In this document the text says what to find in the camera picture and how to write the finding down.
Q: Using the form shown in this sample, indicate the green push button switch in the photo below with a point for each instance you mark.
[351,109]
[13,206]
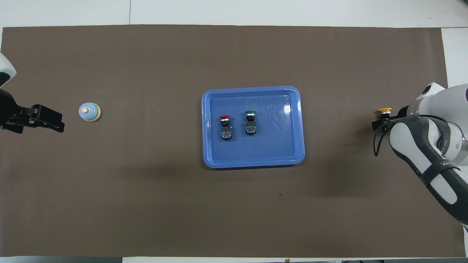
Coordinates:
[250,124]

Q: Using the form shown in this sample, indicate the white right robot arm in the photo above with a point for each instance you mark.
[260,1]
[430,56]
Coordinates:
[420,146]

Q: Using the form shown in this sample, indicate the light blue call bell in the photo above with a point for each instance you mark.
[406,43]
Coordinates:
[89,111]

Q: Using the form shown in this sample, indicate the red push button switch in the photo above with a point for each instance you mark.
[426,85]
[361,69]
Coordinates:
[226,128]

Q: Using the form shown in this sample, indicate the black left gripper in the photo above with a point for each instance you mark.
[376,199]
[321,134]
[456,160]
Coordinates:
[9,109]

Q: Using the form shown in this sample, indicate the yellow push button switch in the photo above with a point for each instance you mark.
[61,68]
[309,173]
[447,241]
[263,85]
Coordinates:
[384,110]

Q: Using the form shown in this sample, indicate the blue plastic tray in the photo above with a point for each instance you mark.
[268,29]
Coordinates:
[274,146]

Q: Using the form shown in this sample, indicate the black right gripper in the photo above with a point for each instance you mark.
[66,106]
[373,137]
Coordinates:
[402,112]

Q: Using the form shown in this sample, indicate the brown table mat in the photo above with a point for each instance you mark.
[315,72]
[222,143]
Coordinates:
[146,201]

